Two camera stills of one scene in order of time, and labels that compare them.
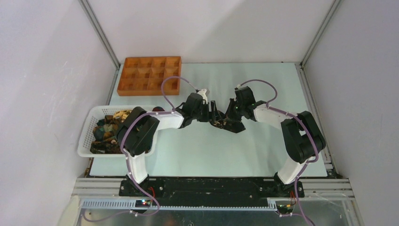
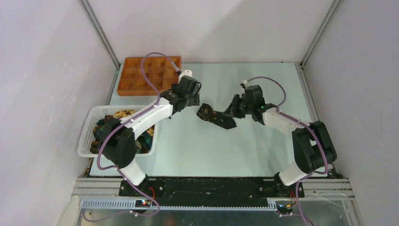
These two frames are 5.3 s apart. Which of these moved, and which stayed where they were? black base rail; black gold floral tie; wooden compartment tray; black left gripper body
Moved: black left gripper body; black gold floral tie
Stayed: wooden compartment tray; black base rail
